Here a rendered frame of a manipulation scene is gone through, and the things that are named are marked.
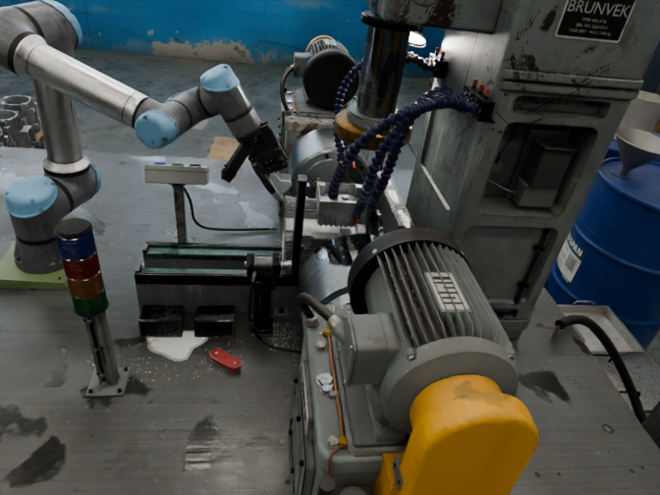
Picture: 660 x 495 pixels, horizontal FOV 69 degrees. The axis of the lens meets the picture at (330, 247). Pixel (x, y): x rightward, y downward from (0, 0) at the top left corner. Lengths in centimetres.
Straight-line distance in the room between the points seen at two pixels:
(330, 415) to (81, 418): 64
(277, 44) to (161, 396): 584
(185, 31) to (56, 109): 538
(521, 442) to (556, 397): 82
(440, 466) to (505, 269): 80
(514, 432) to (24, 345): 113
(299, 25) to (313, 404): 614
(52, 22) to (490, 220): 109
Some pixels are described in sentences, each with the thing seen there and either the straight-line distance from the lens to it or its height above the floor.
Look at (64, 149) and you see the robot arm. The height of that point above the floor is 113.
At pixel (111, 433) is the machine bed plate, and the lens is 114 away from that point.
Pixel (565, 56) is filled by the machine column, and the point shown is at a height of 155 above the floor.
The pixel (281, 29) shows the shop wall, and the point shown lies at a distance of 664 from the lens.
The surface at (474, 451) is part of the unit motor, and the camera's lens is 54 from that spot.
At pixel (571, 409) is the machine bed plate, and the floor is 80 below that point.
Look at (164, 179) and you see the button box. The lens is 146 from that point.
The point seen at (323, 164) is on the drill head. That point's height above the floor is 112.
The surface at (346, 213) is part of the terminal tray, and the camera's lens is 119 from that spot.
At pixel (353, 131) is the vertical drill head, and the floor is 133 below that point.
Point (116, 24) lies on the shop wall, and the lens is 691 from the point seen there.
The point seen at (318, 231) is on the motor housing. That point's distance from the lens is 119.
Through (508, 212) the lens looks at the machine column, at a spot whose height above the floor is 120.
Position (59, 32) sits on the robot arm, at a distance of 136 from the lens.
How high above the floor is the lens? 172
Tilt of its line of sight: 35 degrees down
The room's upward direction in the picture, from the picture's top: 8 degrees clockwise
